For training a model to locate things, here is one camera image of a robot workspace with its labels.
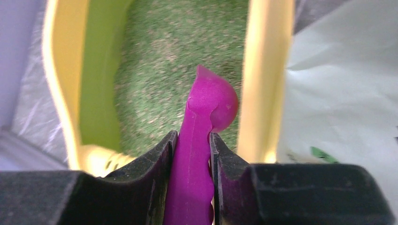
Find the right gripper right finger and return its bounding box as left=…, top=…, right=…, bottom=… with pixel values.
left=209, top=133, right=395, bottom=225

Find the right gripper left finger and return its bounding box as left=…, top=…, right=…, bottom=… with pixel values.
left=0, top=131, right=177, bottom=225

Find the magenta plastic scoop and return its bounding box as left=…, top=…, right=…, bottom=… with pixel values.
left=163, top=65, right=238, bottom=225

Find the green cat litter bag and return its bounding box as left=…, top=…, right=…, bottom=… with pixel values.
left=276, top=0, right=398, bottom=213

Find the yellow litter box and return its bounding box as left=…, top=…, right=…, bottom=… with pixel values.
left=42, top=0, right=296, bottom=176

